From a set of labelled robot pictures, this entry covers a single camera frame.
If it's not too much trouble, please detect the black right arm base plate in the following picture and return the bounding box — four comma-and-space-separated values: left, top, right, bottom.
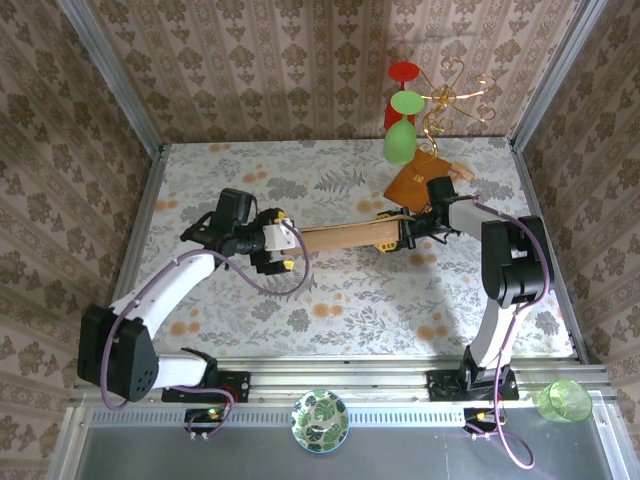
427, 369, 519, 401

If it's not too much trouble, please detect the leaf pattern bowl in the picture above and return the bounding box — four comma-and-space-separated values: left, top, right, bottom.
291, 388, 350, 455

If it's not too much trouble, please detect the green plastic wine glass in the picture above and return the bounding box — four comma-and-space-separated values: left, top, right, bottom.
381, 90, 425, 166

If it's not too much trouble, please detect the red plastic wine glass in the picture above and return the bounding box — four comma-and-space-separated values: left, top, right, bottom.
383, 60, 420, 132

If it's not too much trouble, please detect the brown wooden base board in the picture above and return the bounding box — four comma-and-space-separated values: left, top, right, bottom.
383, 151, 454, 214

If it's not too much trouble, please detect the small circuit board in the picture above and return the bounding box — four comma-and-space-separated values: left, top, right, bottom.
463, 407, 501, 434
185, 407, 227, 434

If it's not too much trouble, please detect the aluminium frame post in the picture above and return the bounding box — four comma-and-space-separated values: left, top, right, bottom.
509, 0, 614, 151
57, 0, 165, 157

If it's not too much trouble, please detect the small left circuit board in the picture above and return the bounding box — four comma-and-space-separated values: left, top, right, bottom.
185, 407, 227, 434

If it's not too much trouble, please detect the brown cardboard paper box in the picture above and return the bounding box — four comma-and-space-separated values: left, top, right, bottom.
298, 218, 404, 254

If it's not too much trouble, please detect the grey slotted cable duct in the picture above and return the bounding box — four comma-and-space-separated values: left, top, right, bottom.
89, 407, 601, 427

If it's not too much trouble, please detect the small right circuit board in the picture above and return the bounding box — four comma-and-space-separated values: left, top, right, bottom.
463, 407, 501, 434

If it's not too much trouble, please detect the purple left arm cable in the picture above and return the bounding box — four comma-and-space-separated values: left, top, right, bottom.
99, 222, 312, 411

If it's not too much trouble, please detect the aluminium mounting rail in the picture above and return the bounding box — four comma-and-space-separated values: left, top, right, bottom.
74, 357, 609, 401

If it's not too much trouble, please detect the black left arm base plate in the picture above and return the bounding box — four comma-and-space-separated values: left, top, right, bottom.
162, 370, 251, 403

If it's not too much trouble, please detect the gold wire glass rack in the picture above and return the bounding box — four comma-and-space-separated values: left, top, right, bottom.
414, 55, 497, 182

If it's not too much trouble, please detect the green transparent plastic cup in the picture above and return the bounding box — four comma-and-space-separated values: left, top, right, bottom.
534, 378, 593, 424

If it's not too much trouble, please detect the grey metal sheet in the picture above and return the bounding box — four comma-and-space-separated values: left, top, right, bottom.
49, 399, 626, 480

